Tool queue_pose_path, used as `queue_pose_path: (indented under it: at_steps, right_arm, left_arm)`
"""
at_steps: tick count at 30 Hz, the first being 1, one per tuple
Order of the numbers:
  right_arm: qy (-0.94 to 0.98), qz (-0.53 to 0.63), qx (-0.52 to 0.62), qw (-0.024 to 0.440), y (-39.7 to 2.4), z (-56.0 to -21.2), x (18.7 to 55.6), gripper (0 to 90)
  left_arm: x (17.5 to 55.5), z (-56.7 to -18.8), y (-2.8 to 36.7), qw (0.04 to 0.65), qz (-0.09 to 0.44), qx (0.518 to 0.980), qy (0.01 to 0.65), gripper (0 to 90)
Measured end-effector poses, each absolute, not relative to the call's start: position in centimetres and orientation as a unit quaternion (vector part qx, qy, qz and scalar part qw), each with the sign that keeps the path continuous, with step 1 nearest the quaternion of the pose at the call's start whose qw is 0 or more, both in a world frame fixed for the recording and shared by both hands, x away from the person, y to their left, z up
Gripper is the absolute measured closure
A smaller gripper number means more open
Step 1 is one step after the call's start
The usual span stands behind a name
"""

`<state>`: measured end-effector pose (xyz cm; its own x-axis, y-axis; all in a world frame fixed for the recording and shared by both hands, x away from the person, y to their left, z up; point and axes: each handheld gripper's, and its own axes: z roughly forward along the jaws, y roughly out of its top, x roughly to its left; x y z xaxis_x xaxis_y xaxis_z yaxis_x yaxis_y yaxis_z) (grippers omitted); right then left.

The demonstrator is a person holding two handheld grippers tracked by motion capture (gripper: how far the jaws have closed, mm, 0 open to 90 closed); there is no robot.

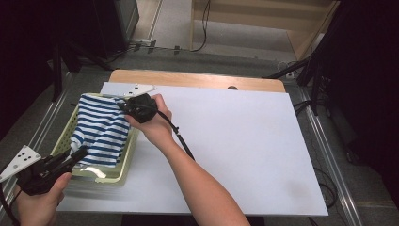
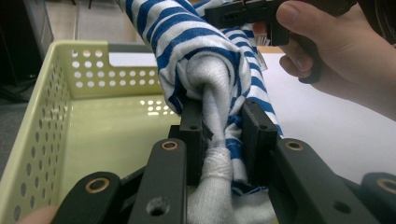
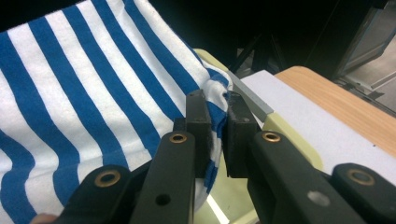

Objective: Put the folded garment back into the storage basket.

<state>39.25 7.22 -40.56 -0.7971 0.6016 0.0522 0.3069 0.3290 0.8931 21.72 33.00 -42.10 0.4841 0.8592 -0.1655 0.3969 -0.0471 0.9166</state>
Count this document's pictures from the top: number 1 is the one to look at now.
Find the light wooden shelf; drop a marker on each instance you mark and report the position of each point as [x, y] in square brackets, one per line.
[238, 15]

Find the dark cabinet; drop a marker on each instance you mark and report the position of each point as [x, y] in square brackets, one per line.
[106, 25]

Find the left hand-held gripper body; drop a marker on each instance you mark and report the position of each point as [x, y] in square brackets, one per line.
[37, 179]

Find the black curtain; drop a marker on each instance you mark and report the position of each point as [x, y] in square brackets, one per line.
[28, 47]
[370, 78]

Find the aluminium floor rail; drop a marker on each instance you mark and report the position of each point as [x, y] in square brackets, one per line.
[40, 135]
[326, 150]

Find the person's right hand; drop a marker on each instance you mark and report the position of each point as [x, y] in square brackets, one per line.
[158, 128]

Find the black metal stand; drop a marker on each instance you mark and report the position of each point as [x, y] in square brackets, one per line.
[57, 78]
[314, 91]

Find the blue white striped polo shirt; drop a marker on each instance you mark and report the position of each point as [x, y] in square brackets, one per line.
[100, 125]

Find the pale green plastic basket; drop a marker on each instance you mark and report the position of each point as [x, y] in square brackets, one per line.
[127, 153]

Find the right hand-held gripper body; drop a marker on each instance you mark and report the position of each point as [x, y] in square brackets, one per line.
[142, 108]

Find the person's left hand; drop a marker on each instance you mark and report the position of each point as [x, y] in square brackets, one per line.
[37, 208]

